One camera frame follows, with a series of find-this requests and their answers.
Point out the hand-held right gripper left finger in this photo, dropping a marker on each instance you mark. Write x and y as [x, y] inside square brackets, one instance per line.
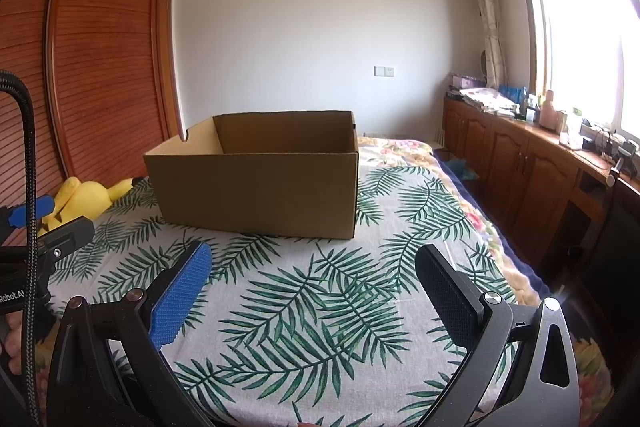
[180, 297]

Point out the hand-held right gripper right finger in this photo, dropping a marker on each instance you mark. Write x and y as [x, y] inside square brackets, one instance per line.
[450, 302]

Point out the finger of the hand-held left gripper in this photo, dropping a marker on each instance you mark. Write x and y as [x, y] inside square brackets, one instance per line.
[31, 211]
[70, 234]

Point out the cardboard box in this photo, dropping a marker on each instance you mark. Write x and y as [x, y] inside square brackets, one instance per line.
[260, 187]

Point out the person's left hand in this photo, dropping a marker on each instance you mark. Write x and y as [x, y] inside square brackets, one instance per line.
[11, 347]

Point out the yellow plush toy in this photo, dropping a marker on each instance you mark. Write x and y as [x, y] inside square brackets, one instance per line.
[80, 202]

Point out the floral quilt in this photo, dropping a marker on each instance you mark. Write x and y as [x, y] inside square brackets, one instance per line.
[505, 252]

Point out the leaf-print bed sheet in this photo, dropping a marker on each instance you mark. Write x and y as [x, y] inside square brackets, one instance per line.
[300, 297]

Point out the teal cloth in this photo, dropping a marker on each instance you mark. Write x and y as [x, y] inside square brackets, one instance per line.
[462, 168]

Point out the long wooden cabinet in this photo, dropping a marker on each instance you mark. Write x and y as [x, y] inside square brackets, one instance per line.
[520, 162]

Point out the wooden slatted wardrobe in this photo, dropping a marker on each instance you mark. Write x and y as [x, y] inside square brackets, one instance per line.
[95, 57]

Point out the black chair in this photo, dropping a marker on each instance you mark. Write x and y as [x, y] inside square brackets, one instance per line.
[607, 247]

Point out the stack of papers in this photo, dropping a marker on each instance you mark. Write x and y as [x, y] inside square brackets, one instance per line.
[487, 99]

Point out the clear plastic container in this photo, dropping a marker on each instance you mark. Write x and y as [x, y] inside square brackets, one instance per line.
[570, 129]

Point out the pink bottle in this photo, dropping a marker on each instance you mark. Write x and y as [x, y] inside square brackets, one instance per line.
[548, 109]

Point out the blue packs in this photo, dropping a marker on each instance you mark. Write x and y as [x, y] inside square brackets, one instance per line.
[512, 93]

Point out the purple box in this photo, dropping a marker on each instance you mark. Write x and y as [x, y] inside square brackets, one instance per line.
[466, 81]

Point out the beige patterned curtain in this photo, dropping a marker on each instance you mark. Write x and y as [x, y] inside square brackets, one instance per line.
[487, 7]

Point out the wooden framed window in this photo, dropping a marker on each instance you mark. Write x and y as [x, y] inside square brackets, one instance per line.
[580, 27]

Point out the white wall switch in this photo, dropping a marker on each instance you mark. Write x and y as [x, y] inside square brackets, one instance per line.
[384, 71]

